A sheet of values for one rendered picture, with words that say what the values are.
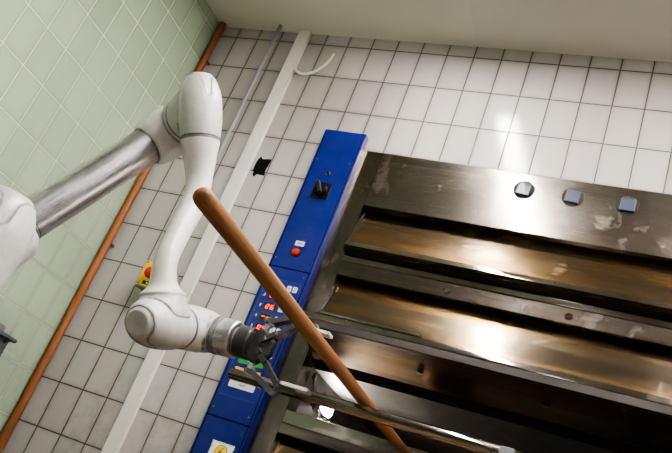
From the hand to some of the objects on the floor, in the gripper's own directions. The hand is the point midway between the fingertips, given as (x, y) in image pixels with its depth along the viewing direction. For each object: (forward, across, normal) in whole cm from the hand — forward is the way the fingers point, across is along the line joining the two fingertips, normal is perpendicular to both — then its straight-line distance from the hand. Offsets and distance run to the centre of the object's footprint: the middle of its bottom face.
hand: (316, 362), depth 173 cm
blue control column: (-40, +119, -150) cm, 196 cm away
